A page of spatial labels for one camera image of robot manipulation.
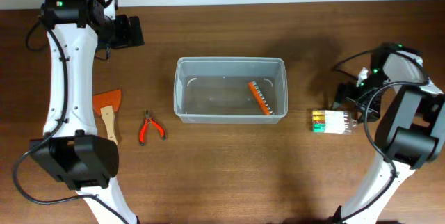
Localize orange socket bit holder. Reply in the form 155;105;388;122
248;81;273;115

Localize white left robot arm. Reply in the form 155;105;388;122
28;0;144;223

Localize marker pack clear case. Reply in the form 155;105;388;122
311;110;357;134

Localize clear plastic container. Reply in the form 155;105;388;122
173;56;288;124

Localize red handled pliers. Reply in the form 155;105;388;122
138;109;167;147

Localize orange scraper wooden handle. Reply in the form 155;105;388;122
92;89;122;145

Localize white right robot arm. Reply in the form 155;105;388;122
328;42;444;223

